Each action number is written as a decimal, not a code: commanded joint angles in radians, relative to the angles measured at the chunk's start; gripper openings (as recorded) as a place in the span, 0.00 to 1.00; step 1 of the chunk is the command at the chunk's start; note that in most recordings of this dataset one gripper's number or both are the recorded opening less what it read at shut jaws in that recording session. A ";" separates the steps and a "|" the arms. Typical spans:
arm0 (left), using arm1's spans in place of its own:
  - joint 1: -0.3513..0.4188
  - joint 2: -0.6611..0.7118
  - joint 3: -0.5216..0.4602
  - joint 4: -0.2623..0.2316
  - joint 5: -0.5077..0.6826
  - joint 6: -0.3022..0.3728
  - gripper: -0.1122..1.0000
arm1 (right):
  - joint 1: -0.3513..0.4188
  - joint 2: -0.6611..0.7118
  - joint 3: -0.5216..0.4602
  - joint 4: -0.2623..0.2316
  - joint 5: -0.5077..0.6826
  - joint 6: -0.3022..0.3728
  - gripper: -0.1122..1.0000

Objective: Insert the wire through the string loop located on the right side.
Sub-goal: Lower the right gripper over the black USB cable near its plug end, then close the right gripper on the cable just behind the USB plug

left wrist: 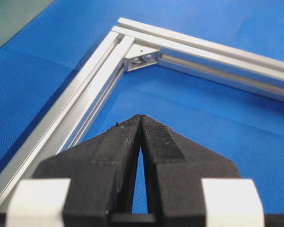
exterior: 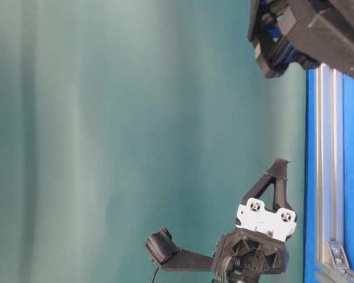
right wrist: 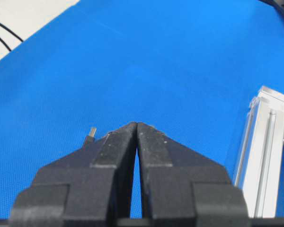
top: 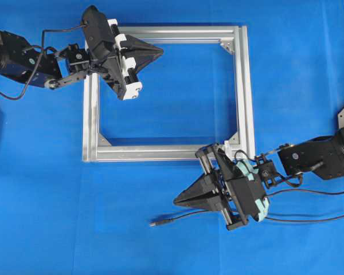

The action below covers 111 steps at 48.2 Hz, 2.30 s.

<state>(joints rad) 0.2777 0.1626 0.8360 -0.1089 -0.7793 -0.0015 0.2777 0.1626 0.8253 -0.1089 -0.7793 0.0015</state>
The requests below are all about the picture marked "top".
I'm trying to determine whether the white zip tie loop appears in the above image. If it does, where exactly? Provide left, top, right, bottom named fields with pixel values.
left=224, top=140, right=233, bottom=159

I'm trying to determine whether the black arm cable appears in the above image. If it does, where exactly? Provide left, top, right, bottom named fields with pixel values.
left=0, top=24, right=88, bottom=101
left=263, top=174, right=344, bottom=198

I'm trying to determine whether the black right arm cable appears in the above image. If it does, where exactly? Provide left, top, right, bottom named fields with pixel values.
left=263, top=174, right=344, bottom=198

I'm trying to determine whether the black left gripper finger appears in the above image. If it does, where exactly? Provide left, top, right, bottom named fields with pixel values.
left=120, top=34, right=163, bottom=56
left=125, top=51, right=163, bottom=74

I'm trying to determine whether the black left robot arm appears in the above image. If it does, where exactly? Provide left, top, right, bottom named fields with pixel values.
left=0, top=5, right=163, bottom=100

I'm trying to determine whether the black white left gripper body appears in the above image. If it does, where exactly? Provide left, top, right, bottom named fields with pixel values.
left=81, top=5, right=143, bottom=100

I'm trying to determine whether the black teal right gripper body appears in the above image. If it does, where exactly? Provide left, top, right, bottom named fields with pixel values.
left=196, top=144, right=269, bottom=230

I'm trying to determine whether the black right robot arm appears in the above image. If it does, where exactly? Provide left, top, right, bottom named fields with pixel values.
left=173, top=127, right=344, bottom=230

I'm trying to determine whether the black usb cable wire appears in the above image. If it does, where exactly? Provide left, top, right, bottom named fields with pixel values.
left=148, top=209, right=344, bottom=229

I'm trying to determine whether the aluminium extrusion square frame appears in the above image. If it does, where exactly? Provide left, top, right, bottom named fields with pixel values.
left=82, top=26, right=255, bottom=162

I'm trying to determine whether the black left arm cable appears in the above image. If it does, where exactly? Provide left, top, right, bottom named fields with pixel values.
left=0, top=24, right=88, bottom=101

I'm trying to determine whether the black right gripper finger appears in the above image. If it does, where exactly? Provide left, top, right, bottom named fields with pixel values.
left=174, top=174, right=217, bottom=201
left=173, top=194, right=228, bottom=211

